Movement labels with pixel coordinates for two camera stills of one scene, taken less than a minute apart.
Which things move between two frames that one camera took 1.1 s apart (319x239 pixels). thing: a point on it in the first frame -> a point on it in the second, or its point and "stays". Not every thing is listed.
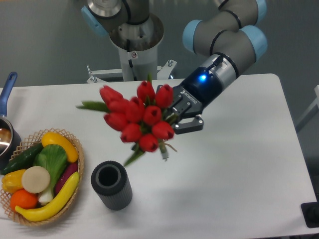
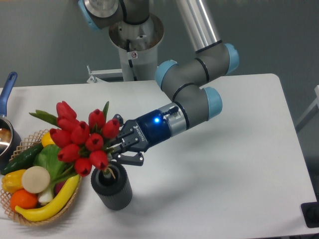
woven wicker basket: [32, 140] stays
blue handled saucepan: [10, 142] stays
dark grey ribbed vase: [110, 182] stays
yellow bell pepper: [12, 181] stays
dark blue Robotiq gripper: [200, 89] -> [138, 134]
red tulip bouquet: [144, 118] -> [84, 146]
